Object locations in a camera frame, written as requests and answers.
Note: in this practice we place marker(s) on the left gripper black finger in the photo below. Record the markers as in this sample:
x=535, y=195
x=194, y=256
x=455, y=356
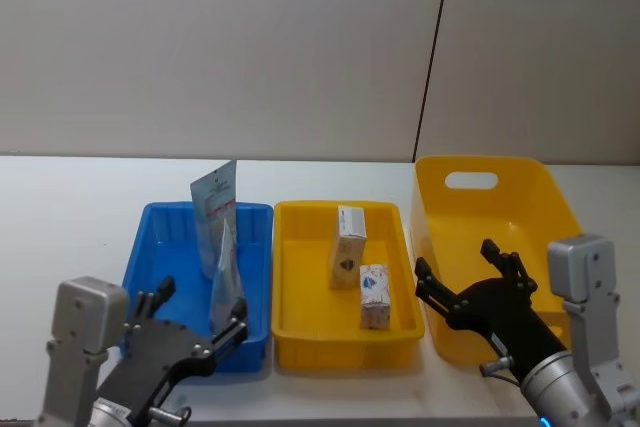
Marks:
x=165, y=287
x=239, y=309

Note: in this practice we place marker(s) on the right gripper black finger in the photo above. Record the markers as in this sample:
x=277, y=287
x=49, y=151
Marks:
x=492, y=247
x=430, y=284

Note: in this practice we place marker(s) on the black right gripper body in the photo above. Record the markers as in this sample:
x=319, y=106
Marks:
x=505, y=312

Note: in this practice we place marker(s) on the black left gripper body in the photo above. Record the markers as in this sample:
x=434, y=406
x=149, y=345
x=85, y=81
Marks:
x=160, y=352

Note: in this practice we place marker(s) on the blue plastic tray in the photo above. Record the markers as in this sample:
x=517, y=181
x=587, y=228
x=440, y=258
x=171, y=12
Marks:
x=175, y=257

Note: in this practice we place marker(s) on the small silver foil pouch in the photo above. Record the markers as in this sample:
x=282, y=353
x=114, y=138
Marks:
x=226, y=277

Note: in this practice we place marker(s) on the yellow deep plastic basket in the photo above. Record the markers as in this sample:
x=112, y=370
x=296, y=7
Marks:
x=465, y=217

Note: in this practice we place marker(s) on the small white box, blue print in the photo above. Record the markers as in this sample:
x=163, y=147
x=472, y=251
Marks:
x=374, y=297

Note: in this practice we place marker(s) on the yellow shallow plastic tray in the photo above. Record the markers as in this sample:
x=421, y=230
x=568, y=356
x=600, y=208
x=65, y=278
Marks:
x=305, y=297

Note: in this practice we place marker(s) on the tall cream carton box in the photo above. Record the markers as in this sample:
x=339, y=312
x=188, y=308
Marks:
x=346, y=257

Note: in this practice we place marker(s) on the tall silver pouch, red stripe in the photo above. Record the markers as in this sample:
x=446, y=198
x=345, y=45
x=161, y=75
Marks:
x=215, y=207

